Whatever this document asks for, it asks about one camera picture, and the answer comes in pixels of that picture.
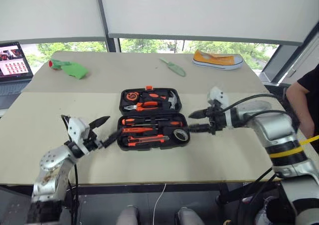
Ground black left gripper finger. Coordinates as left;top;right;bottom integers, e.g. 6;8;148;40
89;115;111;131
100;129;123;149

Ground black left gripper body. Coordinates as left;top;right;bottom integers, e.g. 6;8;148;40
83;129;104;152

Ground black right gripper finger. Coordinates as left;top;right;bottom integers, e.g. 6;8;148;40
188;123;212;134
188;108;209;119

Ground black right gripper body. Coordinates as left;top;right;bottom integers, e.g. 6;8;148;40
205;102;227;136

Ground thin long shaft screwdriver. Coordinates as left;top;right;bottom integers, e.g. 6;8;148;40
121;118;160;126

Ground orange voltage tester pen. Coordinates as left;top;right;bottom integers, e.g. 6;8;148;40
122;127;158;134

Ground thick short shaft screwdriver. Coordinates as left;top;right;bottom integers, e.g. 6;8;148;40
138;120;183;128

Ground orange handled pliers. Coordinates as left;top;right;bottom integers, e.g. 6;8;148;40
127;134;170;147
123;101;160;112

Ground black tool case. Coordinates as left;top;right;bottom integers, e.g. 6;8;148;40
116;85;191;152

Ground orange black tape measure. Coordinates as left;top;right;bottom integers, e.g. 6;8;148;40
125;91;140;102

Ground green trowel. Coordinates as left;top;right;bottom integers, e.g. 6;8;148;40
159;57;187;77

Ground yellow canvas sneaker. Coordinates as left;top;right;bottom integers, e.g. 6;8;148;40
191;49;244;71

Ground green cloth bundle red end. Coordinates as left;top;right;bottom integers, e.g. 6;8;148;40
48;58;90;81

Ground grey rounded shape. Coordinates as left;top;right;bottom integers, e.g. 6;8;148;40
115;205;141;225
177;207;206;225

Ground person in black shirt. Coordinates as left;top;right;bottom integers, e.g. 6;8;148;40
285;63;319;154

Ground grey laptop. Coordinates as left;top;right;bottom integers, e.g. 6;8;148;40
0;41;34;110

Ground wide white roller blind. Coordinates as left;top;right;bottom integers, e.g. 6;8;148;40
99;0;319;46

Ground narrow white roller blind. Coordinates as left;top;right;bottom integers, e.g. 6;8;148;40
0;0;107;45

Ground claw hammer orange black handle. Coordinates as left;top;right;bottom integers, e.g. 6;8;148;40
142;90;181;110

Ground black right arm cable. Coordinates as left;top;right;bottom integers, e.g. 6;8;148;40
221;93;300;129

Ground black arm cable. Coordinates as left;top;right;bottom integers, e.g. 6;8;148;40
221;93;300;129
60;114;81;225

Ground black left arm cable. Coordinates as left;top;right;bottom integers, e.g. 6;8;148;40
60;114;81;225

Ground black table frame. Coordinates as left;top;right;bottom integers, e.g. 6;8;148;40
67;183;252;211

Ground thin white cable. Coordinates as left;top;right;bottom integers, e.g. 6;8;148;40
152;183;167;225

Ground yellow strap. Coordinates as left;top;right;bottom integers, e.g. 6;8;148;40
269;135;319;159

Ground dark window frame post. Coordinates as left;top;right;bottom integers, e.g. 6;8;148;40
95;0;121;53
260;22;319;84

